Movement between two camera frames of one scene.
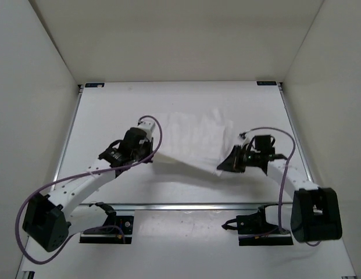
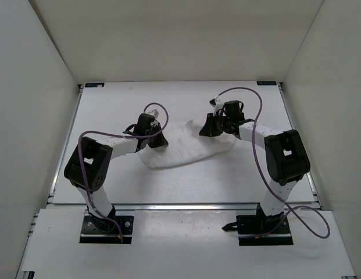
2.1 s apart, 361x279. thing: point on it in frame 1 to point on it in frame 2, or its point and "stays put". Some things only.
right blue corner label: [266, 83] stays put
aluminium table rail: [191, 206] stays put
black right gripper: [233, 162] to [209, 129]
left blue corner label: [93, 85] stays put
